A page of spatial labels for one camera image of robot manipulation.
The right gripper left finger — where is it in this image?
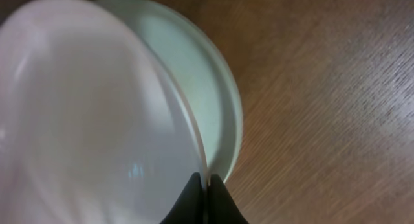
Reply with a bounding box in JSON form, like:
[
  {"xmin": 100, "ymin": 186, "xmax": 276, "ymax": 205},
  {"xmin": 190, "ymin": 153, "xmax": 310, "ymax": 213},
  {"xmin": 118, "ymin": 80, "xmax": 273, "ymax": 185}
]
[{"xmin": 160, "ymin": 173, "xmax": 204, "ymax": 224}]

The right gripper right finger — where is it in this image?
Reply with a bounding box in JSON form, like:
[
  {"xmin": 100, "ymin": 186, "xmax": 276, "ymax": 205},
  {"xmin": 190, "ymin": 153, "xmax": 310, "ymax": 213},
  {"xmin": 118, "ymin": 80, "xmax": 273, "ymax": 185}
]
[{"xmin": 207, "ymin": 174, "xmax": 248, "ymax": 224}]

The pink-rimmed plate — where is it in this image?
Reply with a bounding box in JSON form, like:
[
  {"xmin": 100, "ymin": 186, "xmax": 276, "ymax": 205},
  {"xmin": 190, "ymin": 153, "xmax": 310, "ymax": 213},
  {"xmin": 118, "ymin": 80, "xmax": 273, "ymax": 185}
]
[{"xmin": 1, "ymin": 0, "xmax": 206, "ymax": 223}]

